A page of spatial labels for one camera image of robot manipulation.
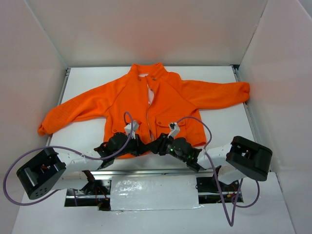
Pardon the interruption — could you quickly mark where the orange zip jacket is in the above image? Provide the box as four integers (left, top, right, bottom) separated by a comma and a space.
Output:
38, 63, 250, 147

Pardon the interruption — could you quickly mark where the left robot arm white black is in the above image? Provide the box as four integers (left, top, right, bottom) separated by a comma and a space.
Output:
16, 132, 148, 200

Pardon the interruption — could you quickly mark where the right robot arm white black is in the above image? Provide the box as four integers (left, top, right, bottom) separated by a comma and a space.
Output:
147, 134, 273, 191

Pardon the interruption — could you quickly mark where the white cover board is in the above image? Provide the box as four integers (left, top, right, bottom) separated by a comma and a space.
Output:
110, 175, 199, 211

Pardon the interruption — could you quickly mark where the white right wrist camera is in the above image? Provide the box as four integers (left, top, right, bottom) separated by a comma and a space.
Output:
168, 122, 180, 138

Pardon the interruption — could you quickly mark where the aluminium table rail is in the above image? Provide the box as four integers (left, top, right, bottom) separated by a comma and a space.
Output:
36, 168, 271, 177

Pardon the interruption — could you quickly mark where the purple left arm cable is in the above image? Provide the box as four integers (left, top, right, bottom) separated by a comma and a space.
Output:
2, 111, 134, 207

